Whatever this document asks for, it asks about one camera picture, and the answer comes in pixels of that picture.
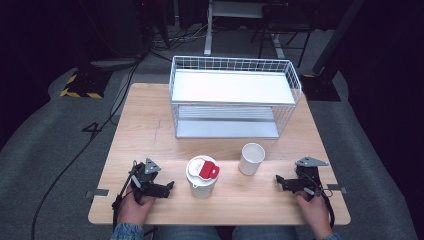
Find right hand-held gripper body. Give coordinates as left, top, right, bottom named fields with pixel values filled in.
left=294, top=156, right=330, bottom=202

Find person's right hand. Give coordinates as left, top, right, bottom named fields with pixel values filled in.
left=294, top=190, right=334, bottom=240

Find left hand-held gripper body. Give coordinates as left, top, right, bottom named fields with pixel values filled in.
left=130, top=157, right=162, bottom=203

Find person's left hand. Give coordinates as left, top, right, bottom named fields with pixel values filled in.
left=116, top=186, right=157, bottom=228

